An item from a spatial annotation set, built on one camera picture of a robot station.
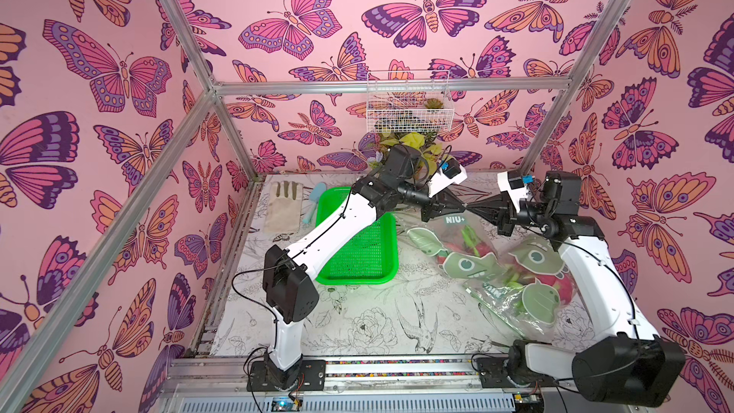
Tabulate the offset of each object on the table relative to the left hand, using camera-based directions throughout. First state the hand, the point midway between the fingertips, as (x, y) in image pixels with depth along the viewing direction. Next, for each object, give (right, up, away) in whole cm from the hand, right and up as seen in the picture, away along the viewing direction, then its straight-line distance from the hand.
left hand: (464, 207), depth 68 cm
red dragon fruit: (+5, -11, +12) cm, 17 cm away
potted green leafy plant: (-4, +20, +27) cm, 34 cm away
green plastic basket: (-22, -18, +28) cm, 40 cm away
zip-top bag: (+22, -24, +11) cm, 34 cm away
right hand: (+2, +1, 0) cm, 2 cm away
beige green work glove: (-56, -1, +42) cm, 70 cm away
